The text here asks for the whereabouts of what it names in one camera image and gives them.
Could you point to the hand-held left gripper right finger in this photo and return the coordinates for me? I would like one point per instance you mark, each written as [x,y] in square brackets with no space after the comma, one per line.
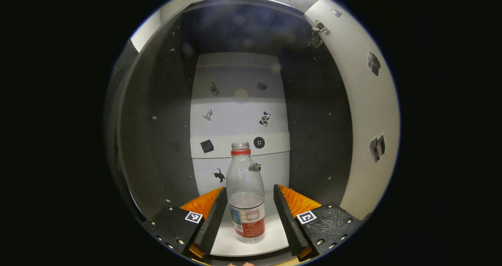
[288,223]

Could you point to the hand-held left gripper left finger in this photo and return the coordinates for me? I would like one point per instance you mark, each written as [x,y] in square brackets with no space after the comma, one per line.
[213,223]

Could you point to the white cabinet shelf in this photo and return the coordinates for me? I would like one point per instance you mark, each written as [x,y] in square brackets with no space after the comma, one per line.
[274,234]

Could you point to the dark grey cabinet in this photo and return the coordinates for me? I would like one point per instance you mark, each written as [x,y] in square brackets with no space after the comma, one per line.
[164,140]

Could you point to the clear plastic bottle red label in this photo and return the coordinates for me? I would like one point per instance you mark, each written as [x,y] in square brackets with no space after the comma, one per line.
[246,203]

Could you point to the metal door hinge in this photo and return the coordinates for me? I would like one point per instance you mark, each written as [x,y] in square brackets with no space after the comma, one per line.
[319,28]

